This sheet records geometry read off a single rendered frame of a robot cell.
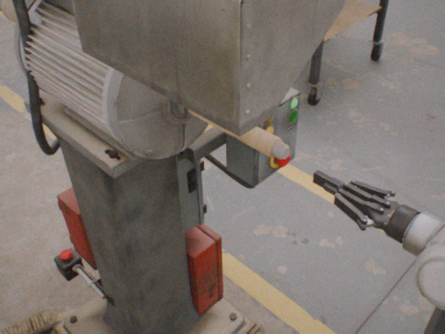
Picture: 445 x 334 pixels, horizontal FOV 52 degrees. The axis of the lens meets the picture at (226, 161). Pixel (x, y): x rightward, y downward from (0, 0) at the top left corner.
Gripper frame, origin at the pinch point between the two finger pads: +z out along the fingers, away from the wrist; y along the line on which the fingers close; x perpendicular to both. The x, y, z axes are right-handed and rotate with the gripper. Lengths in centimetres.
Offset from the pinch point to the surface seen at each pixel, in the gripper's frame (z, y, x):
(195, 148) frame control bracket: 24.6, -17.3, 6.6
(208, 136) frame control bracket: 25.9, -12.0, 6.7
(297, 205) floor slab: 56, 74, -98
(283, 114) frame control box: 14.3, 0.7, 11.7
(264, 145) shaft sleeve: -4.6, -28.5, 28.5
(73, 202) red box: 56, -36, -18
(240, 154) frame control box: 19.3, -8.3, 2.7
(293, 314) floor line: 18, 22, -97
